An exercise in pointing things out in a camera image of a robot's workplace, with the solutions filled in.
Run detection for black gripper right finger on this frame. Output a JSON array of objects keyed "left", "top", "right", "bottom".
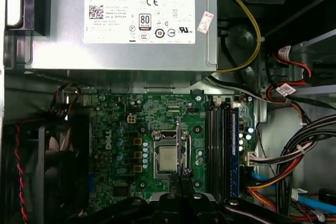
[{"left": 181, "top": 168, "right": 299, "bottom": 224}]

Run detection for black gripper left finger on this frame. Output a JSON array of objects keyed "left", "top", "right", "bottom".
[{"left": 65, "top": 173, "right": 182, "bottom": 224}]

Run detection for black RAM slot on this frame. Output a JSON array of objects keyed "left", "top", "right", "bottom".
[
  {"left": 216, "top": 98, "right": 224, "bottom": 201},
  {"left": 208, "top": 98, "right": 217, "bottom": 201},
  {"left": 223, "top": 98, "right": 232, "bottom": 201}
]

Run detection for blue board connector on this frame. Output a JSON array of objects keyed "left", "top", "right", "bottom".
[{"left": 88, "top": 173, "right": 95, "bottom": 200}]

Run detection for green motherboard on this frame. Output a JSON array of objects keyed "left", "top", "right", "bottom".
[{"left": 83, "top": 92, "right": 257, "bottom": 206}]

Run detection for white board power connector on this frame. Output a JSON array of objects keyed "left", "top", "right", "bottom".
[{"left": 241, "top": 150, "right": 256, "bottom": 167}]

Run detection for silver CPU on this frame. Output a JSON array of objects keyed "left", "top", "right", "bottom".
[{"left": 159, "top": 146, "right": 184, "bottom": 172}]

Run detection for black case fan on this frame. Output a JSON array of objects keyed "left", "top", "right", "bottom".
[{"left": 38, "top": 113, "right": 90, "bottom": 224}]

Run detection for black PC case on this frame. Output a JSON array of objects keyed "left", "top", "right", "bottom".
[{"left": 0, "top": 0, "right": 336, "bottom": 224}]

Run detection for grey power supply unit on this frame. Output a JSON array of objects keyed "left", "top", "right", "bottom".
[{"left": 28, "top": 0, "right": 218, "bottom": 74}]

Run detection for grey drive cage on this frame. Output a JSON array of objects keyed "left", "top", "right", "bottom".
[{"left": 293, "top": 27, "right": 336, "bottom": 96}]

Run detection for orange red power wires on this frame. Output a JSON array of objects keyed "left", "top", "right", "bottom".
[{"left": 246, "top": 155, "right": 302, "bottom": 209}]

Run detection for blue SATA cable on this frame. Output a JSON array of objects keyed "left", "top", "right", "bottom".
[{"left": 251, "top": 171, "right": 336, "bottom": 217}]

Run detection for red black twisted wire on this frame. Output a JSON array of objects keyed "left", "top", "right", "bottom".
[{"left": 14, "top": 123, "right": 30, "bottom": 224}]

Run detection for white barcode wire tag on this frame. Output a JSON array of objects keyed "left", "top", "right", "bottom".
[
  {"left": 275, "top": 83, "right": 297, "bottom": 97},
  {"left": 277, "top": 46, "right": 292, "bottom": 58}
]

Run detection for yellow wire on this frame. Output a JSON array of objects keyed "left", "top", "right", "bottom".
[{"left": 217, "top": 0, "right": 263, "bottom": 74}]

